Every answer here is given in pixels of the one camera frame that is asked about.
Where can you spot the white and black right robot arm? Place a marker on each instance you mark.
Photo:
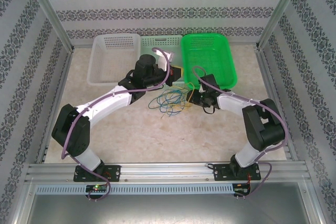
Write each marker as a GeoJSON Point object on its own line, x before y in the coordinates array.
{"type": "Point", "coordinates": [231, 102]}

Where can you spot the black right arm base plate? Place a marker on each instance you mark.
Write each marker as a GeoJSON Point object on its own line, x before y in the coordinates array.
{"type": "Point", "coordinates": [223, 172]}

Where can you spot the grey metal shelf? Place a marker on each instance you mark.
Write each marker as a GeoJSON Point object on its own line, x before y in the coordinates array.
{"type": "Point", "coordinates": [168, 211]}

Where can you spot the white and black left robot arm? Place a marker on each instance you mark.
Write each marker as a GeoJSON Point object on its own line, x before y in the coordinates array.
{"type": "Point", "coordinates": [105, 103]}

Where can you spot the bright green perforated plastic basket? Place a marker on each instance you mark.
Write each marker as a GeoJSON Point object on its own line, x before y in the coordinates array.
{"type": "Point", "coordinates": [210, 58]}

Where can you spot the small circuit board green light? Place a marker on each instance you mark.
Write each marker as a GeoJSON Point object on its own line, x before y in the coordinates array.
{"type": "Point", "coordinates": [97, 188]}

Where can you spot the aluminium mounting rail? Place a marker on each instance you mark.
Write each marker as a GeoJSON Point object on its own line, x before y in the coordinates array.
{"type": "Point", "coordinates": [162, 171]}

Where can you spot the aluminium side rail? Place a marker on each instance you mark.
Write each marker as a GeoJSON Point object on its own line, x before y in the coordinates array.
{"type": "Point", "coordinates": [269, 82]}
{"type": "Point", "coordinates": [62, 82]}

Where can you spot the pale green perforated plastic basket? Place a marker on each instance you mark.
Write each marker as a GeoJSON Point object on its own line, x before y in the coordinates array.
{"type": "Point", "coordinates": [149, 51]}

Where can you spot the white perforated plastic basket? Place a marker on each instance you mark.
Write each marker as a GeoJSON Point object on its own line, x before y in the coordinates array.
{"type": "Point", "coordinates": [110, 58]}

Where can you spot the aluminium frame post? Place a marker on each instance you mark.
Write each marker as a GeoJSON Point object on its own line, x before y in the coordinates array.
{"type": "Point", "coordinates": [50, 11]}
{"type": "Point", "coordinates": [279, 11]}

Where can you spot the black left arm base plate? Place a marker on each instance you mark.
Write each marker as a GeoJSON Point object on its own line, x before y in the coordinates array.
{"type": "Point", "coordinates": [115, 172]}

